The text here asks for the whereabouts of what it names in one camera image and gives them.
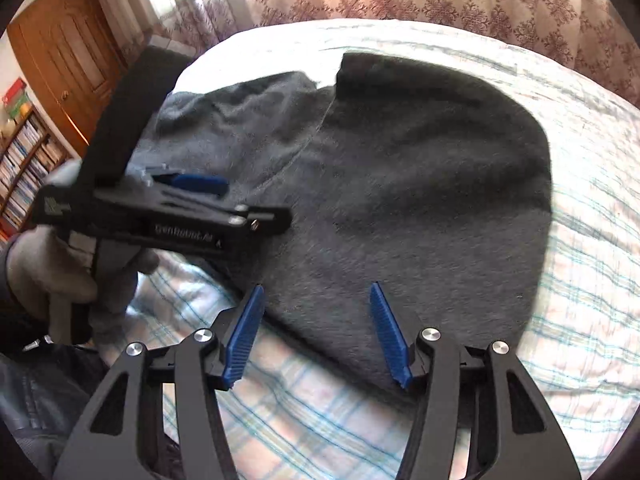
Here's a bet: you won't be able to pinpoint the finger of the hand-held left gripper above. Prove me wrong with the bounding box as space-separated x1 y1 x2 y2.
150 170 231 199
222 204 293 247

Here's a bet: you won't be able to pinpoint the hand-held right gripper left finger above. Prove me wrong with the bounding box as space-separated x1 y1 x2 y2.
52 284 266 480

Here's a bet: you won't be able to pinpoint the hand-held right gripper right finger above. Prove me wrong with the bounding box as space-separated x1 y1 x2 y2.
369 282 583 480

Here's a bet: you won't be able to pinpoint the dark grey pants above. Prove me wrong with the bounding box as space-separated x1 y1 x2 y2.
132 51 553 396

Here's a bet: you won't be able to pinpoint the person's left forearm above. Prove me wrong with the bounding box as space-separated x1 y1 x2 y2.
0 237 51 348

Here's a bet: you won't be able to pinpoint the person's left hand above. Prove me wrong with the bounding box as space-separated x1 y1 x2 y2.
7 160 161 346

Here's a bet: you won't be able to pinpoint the brown wooden door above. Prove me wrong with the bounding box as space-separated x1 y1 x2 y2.
7 0 128 161

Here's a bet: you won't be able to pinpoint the striped patterned curtain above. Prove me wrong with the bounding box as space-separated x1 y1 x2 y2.
167 0 238 53

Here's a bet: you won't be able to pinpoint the red and green box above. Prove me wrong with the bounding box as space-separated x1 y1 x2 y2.
0 77 29 109

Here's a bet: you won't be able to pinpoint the wooden bookshelf with books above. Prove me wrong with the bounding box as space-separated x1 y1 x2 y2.
0 102 73 243

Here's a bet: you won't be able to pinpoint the dark grey upright panel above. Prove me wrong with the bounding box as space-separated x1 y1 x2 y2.
218 0 257 30

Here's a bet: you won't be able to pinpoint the bed with plaid sheet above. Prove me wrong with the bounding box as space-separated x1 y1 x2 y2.
120 17 640 480

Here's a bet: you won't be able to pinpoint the person's black leather jacket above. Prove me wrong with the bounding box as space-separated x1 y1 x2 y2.
0 342 118 480

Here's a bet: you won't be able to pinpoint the beige patterned curtain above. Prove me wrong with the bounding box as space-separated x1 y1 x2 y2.
247 0 640 108

